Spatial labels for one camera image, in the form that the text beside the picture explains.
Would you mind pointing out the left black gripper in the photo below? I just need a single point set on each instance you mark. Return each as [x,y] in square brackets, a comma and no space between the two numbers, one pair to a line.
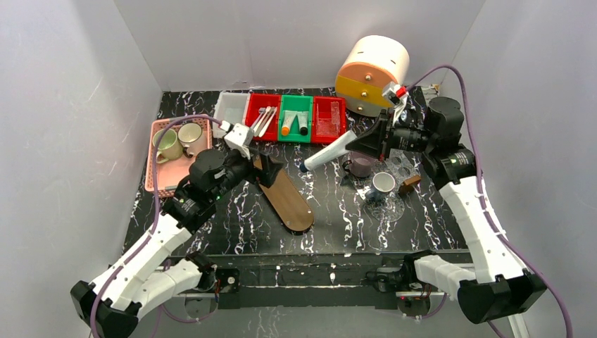
[257,165]

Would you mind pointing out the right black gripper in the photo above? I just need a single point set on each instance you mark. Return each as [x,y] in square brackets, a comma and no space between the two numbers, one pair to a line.
[381,137]

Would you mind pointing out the white toothbrush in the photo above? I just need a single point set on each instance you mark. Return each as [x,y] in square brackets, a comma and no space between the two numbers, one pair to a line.
[266,122]
[258,121]

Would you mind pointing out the clear wooden-ended toothbrush holder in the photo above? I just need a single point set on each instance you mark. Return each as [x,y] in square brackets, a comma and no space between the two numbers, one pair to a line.
[407,177]

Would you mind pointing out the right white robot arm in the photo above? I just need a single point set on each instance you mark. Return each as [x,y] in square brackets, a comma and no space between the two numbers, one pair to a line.
[500,285]

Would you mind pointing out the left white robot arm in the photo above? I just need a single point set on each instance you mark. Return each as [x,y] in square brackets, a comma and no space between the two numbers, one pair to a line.
[113,303]

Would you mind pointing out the brown oval wooden tray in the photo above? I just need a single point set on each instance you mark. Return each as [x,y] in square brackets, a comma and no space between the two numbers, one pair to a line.
[288,203]

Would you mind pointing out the orange cap toothpaste tube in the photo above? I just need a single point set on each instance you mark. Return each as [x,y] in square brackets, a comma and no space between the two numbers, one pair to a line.
[289,119]

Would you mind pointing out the black cap toothpaste tube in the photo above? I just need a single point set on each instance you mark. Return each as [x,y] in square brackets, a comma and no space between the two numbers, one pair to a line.
[303,122]

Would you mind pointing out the red toothbrush bin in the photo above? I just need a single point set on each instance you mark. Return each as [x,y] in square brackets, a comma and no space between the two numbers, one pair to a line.
[258,101]

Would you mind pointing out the clear oval acrylic tray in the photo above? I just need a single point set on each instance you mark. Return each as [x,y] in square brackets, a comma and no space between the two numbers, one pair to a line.
[390,209]

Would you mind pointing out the green toothpaste bin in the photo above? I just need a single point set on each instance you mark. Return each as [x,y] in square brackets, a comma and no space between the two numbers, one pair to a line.
[295,119]

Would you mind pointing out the purple ceramic mug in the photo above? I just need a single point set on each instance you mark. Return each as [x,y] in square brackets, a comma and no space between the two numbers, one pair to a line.
[358,164]

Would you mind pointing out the clear acrylic holder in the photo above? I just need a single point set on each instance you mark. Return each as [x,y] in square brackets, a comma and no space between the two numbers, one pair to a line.
[329,120]

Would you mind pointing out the red holder bin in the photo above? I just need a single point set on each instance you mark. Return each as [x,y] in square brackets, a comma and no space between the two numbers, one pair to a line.
[322,103]

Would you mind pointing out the white plastic bin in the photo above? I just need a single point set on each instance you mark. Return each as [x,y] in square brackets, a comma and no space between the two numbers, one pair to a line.
[232,107]

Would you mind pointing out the round drawer cabinet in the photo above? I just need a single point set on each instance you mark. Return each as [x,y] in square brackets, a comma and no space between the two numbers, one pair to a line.
[373,63]

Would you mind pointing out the cream ceramic mug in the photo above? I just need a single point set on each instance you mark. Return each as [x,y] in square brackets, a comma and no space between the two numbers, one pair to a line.
[193,139]

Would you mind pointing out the green ceramic mug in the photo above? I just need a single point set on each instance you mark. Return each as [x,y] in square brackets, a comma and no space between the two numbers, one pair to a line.
[168,146]

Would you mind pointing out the black front base bar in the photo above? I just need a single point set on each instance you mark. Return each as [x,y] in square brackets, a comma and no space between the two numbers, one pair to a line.
[315,280]

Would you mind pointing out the white blue-handled mug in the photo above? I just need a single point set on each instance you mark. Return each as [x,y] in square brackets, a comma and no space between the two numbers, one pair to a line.
[381,186]

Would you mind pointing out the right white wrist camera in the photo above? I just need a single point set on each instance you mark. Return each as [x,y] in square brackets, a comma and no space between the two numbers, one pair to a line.
[397,96]

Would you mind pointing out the aluminium side rail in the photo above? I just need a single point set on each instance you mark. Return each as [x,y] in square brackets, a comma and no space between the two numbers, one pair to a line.
[516,322]

